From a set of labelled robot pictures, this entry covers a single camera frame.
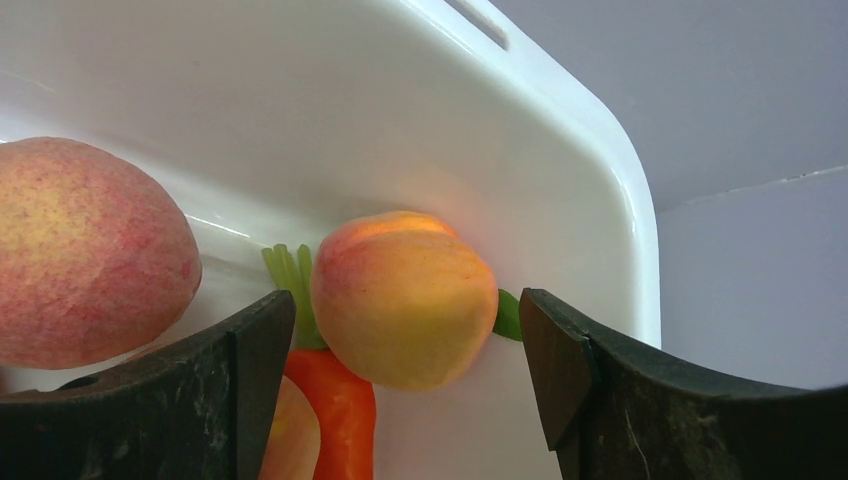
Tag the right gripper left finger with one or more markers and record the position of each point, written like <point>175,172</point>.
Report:
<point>199,408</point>

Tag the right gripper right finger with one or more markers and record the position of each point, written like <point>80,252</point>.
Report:
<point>613,407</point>

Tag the peach orange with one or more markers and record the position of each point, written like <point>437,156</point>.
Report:
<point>402,300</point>

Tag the peach front middle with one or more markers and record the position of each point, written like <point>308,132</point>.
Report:
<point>294,441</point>

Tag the orange carrot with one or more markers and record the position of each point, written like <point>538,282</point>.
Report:
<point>345,404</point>

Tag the peach back middle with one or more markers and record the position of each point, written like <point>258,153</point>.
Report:
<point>97,259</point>

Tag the white plastic bin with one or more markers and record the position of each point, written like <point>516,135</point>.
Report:
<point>276,121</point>

